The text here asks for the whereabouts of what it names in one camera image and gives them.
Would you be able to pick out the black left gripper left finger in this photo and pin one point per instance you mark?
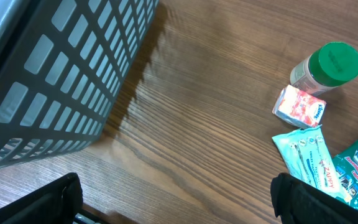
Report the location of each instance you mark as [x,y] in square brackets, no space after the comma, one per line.
[56,202]

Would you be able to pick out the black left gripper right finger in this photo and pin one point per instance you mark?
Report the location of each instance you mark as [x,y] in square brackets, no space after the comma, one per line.
[296,202]

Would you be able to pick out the mint toilet tissue packet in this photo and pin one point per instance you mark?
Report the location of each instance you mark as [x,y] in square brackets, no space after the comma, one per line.
[307,158]

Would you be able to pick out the orange Kleenex tissue pack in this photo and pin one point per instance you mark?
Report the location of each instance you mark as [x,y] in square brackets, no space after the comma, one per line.
[299,108]

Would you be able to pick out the green lid white jar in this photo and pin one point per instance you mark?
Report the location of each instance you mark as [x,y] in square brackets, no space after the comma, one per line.
[332,65]

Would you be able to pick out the grey plastic mesh basket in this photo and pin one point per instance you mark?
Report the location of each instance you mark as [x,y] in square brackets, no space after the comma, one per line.
[62,64]

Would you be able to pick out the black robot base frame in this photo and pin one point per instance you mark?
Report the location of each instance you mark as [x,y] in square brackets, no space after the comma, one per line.
[85,217]

